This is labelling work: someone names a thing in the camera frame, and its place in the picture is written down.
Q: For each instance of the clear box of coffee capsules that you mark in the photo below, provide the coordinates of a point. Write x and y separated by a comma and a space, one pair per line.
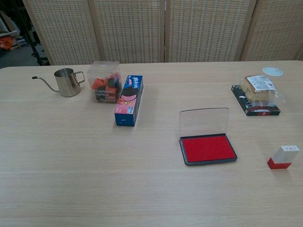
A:
104, 91

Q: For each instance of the blue sandwich cookie box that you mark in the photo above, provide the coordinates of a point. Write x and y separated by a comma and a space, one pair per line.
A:
129, 99

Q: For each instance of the red ink pad clear lid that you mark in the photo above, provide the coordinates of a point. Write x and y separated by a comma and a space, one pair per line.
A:
208, 149

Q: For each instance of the red and white stamp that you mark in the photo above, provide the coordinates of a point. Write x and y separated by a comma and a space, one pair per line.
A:
284, 154

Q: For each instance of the wooden rattan folding screen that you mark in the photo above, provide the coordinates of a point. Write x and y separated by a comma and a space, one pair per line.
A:
130, 30

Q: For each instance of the black tripod stand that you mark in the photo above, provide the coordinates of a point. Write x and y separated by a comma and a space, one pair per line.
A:
38, 56

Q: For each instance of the steel gooseneck pitcher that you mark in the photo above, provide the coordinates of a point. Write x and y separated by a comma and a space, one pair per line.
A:
67, 82

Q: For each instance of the packaged cake in black tray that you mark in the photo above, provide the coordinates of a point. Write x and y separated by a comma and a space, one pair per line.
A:
258, 89

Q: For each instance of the orange bag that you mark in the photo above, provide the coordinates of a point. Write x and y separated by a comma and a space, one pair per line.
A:
5, 43

